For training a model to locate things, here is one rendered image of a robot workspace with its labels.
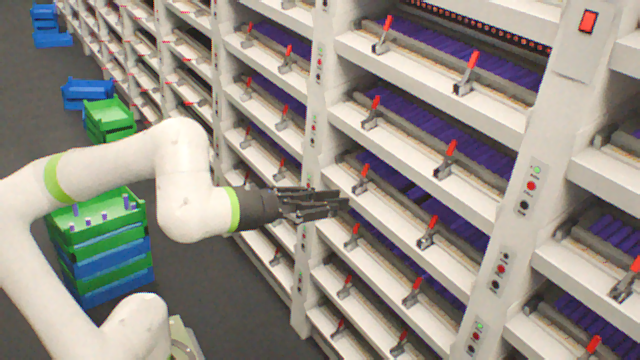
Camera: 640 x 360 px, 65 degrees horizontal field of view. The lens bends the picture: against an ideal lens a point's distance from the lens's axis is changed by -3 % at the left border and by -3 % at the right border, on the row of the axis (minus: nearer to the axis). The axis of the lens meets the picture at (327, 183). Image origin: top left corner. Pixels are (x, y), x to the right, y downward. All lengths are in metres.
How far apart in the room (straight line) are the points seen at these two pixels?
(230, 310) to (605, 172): 1.56
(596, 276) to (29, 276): 1.10
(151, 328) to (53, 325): 0.23
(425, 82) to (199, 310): 1.36
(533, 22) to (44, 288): 1.08
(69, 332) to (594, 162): 1.08
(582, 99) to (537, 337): 0.50
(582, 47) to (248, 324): 1.57
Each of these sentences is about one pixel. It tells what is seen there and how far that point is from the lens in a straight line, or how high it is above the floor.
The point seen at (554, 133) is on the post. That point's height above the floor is 1.18.
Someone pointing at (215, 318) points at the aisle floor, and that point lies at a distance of 2.09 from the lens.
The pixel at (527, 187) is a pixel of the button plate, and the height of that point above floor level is 1.07.
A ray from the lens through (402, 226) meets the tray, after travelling 1.33.
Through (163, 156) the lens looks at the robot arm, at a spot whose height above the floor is 1.06.
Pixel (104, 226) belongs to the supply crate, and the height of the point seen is 0.35.
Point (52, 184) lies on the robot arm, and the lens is 1.22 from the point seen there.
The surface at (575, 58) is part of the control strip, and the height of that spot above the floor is 1.31.
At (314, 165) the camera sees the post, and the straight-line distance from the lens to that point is 1.55.
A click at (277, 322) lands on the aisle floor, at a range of 2.07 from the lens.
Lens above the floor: 1.52
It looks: 32 degrees down
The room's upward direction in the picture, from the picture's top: 6 degrees clockwise
